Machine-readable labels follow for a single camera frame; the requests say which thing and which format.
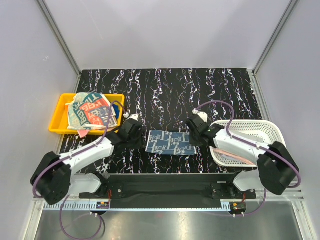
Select teal and red lettered towel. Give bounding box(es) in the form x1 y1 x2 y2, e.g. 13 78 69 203
68 92 117 131

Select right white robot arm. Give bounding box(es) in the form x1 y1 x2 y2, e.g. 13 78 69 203
186 114 301 199

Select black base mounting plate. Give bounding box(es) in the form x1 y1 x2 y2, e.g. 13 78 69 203
79 173 257 211

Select blue patterned white towel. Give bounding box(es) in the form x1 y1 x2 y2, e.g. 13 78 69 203
145 130 197 156

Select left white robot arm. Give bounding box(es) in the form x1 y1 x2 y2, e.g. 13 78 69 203
30 114 143 205

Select aluminium frame post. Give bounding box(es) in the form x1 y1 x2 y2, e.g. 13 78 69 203
252 0 301 76
35 0 82 77

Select pink towel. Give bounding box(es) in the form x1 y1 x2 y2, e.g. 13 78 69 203
213 148 255 165

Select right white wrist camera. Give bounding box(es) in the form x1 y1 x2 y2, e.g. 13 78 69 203
192 109 208 123

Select white perforated plastic basket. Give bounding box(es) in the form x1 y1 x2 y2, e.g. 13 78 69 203
210 120 286 168

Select right aluminium frame post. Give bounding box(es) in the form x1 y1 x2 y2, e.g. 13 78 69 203
252 0 301 76

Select yellow plastic tray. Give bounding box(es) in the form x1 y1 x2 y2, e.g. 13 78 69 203
49 93 125 135

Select slotted cable duct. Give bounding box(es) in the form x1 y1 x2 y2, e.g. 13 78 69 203
43 201 110 211

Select left aluminium frame post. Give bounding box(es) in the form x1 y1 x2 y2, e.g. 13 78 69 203
35 0 82 77

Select cream white towel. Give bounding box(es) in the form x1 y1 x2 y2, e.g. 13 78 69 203
237 132 264 143

